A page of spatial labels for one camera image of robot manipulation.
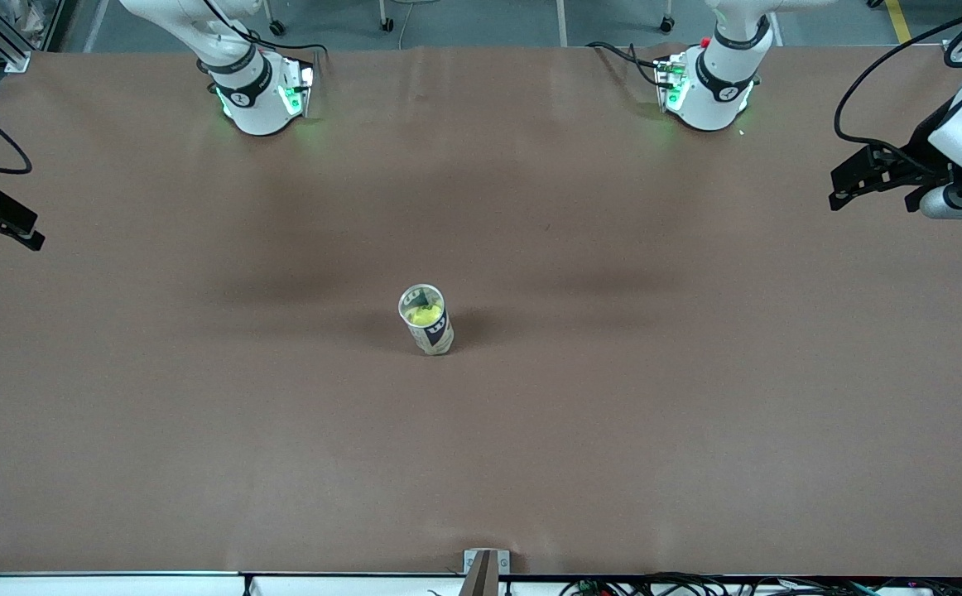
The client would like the clear tennis ball can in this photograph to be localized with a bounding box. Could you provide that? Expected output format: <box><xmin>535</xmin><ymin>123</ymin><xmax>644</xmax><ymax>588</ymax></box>
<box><xmin>398</xmin><ymin>284</ymin><xmax>455</xmax><ymax>357</ymax></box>

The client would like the brown table cover sheet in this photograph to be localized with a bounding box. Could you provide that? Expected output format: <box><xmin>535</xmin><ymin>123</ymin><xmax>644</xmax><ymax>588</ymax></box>
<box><xmin>0</xmin><ymin>43</ymin><xmax>962</xmax><ymax>578</ymax></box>

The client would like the black left arm base cable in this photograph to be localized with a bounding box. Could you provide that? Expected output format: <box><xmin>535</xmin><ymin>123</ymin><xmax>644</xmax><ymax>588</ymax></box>
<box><xmin>587</xmin><ymin>41</ymin><xmax>666</xmax><ymax>88</ymax></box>

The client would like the black arm base cable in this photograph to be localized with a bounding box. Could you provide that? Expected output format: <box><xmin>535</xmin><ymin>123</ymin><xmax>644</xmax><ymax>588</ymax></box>
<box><xmin>587</xmin><ymin>41</ymin><xmax>666</xmax><ymax>88</ymax></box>
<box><xmin>200</xmin><ymin>0</ymin><xmax>329</xmax><ymax>57</ymax></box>

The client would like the black right arm base cable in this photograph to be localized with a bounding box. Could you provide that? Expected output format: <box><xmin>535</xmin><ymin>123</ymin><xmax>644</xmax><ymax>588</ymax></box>
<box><xmin>200</xmin><ymin>0</ymin><xmax>329</xmax><ymax>57</ymax></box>

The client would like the tangled black cable bundle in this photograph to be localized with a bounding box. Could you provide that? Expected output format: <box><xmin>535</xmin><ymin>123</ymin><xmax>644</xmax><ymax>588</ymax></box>
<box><xmin>560</xmin><ymin>571</ymin><xmax>962</xmax><ymax>596</ymax></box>

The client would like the grey metal mount bracket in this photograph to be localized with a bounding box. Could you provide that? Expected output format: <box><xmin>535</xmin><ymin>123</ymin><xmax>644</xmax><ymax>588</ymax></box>
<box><xmin>463</xmin><ymin>549</ymin><xmax>512</xmax><ymax>596</ymax></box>

